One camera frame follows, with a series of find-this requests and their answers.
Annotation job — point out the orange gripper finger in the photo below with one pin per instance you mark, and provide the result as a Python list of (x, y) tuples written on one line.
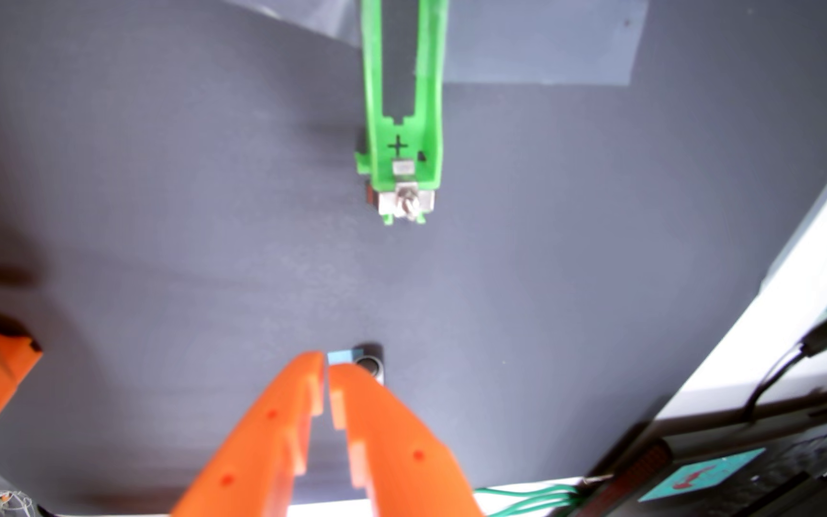
[(263, 445), (399, 459)]

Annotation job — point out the white cylindrical battery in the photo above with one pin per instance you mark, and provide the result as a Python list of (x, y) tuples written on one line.
[(372, 366)]

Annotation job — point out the green battery holder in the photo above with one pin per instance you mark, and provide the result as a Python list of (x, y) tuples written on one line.
[(428, 108)]

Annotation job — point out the light blue tape piece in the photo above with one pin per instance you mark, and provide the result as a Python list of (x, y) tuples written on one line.
[(342, 357)]

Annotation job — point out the dark grey mat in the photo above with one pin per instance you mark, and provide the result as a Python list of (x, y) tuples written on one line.
[(169, 215)]

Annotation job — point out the black device box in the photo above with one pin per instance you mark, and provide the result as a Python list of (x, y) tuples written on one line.
[(801, 481)]

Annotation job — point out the grey tape strip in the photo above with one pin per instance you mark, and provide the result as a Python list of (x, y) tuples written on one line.
[(543, 43)]

